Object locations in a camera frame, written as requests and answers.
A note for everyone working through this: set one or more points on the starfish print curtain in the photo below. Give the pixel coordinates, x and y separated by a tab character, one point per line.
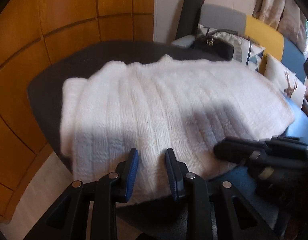
274	2

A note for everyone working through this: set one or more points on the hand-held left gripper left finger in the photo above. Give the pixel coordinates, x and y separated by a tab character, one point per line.
132	177

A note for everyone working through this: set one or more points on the triangle pattern pillow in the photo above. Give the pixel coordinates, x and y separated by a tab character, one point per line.
254	52

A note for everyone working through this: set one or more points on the cream knit sweater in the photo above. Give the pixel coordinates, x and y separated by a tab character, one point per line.
156	105

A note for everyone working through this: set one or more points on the deer print pillow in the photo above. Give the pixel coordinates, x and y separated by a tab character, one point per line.
276	72

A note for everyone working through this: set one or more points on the grey yellow blue sofa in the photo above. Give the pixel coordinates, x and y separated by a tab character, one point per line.
264	30

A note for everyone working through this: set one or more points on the black handbag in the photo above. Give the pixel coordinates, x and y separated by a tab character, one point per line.
214	46

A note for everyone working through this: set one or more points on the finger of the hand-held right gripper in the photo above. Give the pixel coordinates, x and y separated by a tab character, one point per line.
229	150

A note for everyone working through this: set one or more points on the black rolled mat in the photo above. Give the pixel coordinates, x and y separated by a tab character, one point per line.
190	12

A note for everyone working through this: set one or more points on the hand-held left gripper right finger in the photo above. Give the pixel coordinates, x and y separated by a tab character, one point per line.
172	180

